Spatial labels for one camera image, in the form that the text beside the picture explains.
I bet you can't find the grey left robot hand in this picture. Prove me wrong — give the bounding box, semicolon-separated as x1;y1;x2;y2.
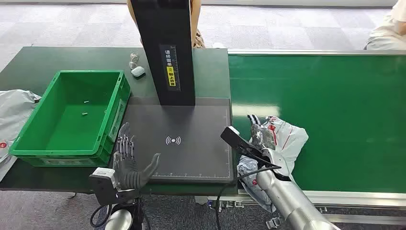
113;122;161;181

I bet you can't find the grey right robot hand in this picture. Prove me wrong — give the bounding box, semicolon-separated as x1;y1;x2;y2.
247;114;277;150

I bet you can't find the grey red-printed plastic package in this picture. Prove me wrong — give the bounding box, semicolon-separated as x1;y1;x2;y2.
236;115;309;214

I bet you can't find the green conveyor belt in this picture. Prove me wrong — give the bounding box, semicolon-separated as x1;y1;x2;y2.
227;48;406;223

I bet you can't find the black scanner machine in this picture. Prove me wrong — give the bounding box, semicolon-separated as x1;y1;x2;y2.
111;0;237;185

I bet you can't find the green plastic crate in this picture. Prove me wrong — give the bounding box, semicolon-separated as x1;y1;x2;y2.
9;69;132;168

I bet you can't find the crumpled clear wrapper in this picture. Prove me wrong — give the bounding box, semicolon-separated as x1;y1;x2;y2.
128;52;140;70

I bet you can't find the grey plastic mailer bag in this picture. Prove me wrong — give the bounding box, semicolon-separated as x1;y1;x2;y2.
0;89;42;182

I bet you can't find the dark green table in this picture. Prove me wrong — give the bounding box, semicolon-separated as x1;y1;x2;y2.
0;46;238;196

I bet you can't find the person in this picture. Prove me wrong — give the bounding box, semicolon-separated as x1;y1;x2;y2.
126;0;205;49
364;0;406;51

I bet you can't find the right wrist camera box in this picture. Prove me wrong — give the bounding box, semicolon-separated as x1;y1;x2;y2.
220;126;264;160

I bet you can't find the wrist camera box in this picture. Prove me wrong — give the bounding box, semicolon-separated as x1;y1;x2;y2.
220;126;264;160
89;167;138;207

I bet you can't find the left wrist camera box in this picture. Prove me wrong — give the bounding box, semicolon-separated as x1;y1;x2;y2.
89;167;138;207

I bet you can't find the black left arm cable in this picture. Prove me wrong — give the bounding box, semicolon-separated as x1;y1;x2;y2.
90;204;112;229

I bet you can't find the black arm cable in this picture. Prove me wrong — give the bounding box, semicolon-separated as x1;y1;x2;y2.
90;204;112;229
215;164;282;230

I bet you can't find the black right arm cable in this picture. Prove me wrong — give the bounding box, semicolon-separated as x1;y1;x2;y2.
215;164;282;230

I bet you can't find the metal conveyor bracket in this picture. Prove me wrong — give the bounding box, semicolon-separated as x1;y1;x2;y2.
266;216;282;230

